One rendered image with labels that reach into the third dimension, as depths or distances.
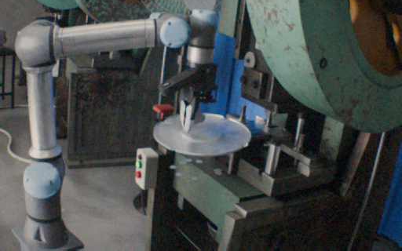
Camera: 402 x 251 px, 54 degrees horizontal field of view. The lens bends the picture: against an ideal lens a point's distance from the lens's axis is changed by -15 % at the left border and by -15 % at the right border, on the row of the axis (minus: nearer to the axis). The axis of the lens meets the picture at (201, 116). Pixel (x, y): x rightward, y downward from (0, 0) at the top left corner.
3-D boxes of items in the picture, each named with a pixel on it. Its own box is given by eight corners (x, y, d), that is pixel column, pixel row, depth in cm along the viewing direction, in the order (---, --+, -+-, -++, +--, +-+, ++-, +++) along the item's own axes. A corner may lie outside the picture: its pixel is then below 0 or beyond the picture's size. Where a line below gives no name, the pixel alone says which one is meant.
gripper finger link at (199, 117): (206, 135, 135) (210, 104, 133) (188, 136, 132) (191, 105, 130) (200, 131, 138) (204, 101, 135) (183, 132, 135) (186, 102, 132)
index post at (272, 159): (268, 174, 132) (275, 144, 129) (263, 170, 134) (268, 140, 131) (275, 173, 133) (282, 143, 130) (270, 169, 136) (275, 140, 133)
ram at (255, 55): (259, 103, 136) (272, 8, 128) (232, 89, 149) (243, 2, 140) (299, 101, 146) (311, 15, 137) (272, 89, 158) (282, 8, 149)
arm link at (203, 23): (188, 8, 128) (216, 11, 130) (183, 43, 132) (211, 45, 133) (191, 9, 121) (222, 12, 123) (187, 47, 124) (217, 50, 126)
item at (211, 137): (188, 108, 155) (188, 106, 155) (266, 130, 141) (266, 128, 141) (133, 136, 133) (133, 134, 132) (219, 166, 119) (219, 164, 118)
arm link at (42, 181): (23, 217, 114) (19, 176, 110) (29, 196, 127) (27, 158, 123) (60, 222, 117) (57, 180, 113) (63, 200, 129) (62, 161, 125)
